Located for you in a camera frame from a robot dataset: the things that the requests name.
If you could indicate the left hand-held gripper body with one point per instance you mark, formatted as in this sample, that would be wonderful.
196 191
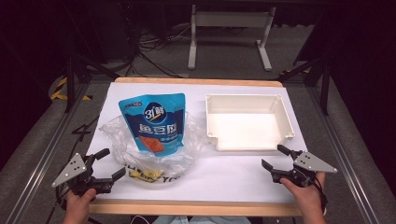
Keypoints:
70 170

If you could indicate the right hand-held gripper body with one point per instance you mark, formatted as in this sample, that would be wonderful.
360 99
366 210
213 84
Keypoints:
311 163

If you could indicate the clear plastic bag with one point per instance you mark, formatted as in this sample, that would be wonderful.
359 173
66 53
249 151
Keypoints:
124 151

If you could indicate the white plastic box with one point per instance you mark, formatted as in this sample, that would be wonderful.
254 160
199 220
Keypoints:
246 127

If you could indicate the blue snack pouch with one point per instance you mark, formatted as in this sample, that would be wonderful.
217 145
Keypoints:
155 124

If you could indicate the person's right hand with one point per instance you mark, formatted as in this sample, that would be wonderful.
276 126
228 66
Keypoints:
308 197

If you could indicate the person's left hand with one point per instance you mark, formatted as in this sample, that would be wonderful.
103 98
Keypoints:
77 207

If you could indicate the white table sheet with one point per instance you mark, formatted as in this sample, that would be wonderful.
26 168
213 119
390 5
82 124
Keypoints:
218 180

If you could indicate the black tripod stand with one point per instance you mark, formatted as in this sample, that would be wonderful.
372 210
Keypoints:
70 84
325 90

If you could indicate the person's light blue clothing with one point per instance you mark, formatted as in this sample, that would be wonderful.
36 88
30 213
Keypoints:
202 220

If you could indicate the aluminium rail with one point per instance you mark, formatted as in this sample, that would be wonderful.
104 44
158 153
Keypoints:
342 155
46 155

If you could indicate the white metal desk frame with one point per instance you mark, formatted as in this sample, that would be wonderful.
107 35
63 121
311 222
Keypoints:
230 19

